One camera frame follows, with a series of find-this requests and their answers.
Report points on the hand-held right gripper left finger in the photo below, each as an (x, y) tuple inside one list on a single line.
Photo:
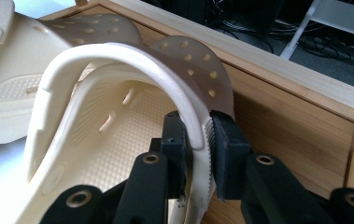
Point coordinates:
[(175, 161)]

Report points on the cream clog shoe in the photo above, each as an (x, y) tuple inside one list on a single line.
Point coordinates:
[(124, 149), (12, 77)]

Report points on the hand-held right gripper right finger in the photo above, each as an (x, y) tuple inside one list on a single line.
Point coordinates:
[(230, 155)]

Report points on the wooden box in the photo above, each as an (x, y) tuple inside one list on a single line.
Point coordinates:
[(290, 130)]

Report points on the white metal stand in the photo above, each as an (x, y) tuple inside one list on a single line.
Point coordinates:
[(346, 12)]

